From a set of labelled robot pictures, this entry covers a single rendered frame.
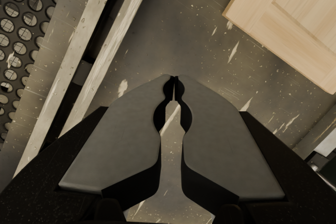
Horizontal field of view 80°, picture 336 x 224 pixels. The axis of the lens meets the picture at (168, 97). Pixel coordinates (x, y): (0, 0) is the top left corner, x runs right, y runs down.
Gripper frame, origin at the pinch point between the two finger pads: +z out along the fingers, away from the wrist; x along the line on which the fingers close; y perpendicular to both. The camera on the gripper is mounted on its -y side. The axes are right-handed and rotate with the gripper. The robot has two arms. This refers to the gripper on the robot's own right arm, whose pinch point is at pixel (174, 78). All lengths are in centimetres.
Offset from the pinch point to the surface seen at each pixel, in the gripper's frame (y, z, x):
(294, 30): 3.8, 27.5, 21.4
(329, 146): 29, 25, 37
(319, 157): 31, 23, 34
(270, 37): 4.9, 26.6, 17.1
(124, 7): -1.2, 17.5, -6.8
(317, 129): 27, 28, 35
